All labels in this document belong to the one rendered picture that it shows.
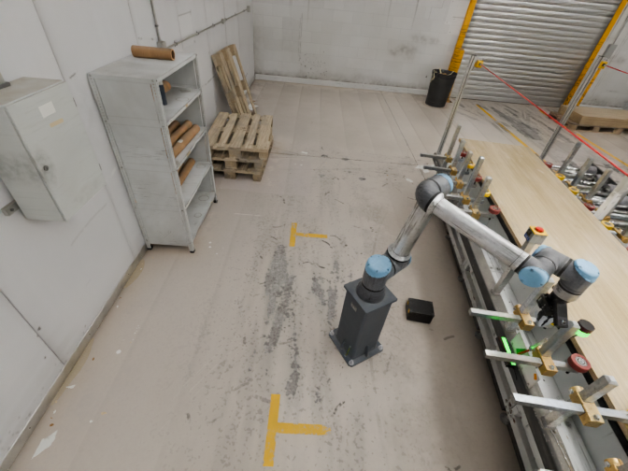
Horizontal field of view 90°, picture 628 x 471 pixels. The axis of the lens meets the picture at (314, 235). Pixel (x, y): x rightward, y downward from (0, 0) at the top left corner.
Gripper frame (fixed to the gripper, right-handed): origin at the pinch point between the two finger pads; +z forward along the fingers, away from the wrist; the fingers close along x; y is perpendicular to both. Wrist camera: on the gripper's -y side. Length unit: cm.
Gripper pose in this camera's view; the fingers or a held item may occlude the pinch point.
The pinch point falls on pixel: (540, 325)
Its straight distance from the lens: 182.5
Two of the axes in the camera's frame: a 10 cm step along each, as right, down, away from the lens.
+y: 1.3, -6.3, 7.7
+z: -0.8, 7.6, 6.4
